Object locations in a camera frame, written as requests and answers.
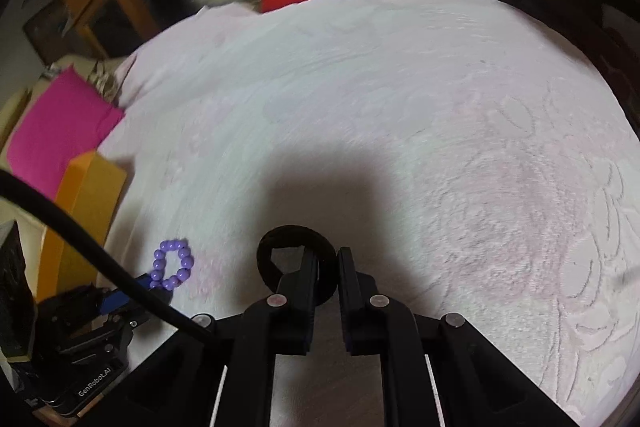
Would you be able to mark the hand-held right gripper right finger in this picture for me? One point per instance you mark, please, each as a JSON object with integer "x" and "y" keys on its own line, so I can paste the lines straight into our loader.
{"x": 350, "y": 292}

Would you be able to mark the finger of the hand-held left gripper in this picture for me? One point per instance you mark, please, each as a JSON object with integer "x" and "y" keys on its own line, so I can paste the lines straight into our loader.
{"x": 114, "y": 301}

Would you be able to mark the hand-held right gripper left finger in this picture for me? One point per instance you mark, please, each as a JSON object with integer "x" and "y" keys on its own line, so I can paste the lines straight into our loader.
{"x": 307, "y": 287}

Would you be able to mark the orange box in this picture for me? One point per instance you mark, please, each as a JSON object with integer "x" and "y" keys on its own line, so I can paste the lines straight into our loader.
{"x": 85, "y": 207}

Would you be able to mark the pink cushion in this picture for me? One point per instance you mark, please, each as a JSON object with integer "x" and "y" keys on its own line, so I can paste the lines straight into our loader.
{"x": 55, "y": 132}

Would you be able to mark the pale pink blanket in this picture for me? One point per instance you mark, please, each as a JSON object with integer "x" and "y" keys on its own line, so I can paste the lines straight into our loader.
{"x": 350, "y": 107}

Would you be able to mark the patterned gold cloth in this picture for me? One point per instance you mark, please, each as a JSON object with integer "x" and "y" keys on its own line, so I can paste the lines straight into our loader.
{"x": 102, "y": 82}

